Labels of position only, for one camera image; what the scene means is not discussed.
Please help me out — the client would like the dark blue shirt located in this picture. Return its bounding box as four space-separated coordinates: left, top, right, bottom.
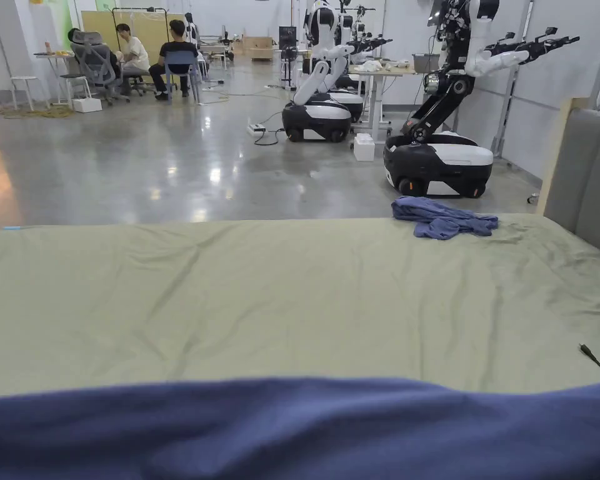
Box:
0 377 600 480

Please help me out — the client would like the black cable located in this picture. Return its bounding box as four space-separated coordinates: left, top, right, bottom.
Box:
579 343 600 380

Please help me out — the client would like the black and white wheeled robot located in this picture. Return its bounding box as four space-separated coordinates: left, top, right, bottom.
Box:
281 0 394 143
382 0 581 197

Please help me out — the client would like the bed with pale green sheet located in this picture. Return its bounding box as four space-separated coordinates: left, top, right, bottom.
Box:
0 212 600 401

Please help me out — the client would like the wooden crate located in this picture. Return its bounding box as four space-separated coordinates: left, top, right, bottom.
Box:
242 36 274 63

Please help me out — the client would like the wooden top desk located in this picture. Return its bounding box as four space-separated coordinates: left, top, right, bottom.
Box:
349 59 433 138

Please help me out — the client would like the white round stool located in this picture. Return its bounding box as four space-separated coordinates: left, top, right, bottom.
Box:
9 75 37 111

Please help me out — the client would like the small blue bunched garment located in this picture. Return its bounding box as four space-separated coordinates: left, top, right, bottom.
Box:
391 196 499 241

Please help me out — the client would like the grey mesh office chair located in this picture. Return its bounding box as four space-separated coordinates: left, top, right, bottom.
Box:
59 31 131 106

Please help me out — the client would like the white table with items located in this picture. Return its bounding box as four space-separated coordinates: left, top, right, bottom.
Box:
34 39 78 107

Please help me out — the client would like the grey padded headboard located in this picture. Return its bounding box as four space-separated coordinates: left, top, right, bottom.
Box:
542 108 600 258

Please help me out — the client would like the black standing fan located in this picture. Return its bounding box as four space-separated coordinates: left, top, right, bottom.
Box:
278 26 299 91

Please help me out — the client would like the blue chair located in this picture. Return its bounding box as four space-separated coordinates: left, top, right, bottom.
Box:
164 51 202 105

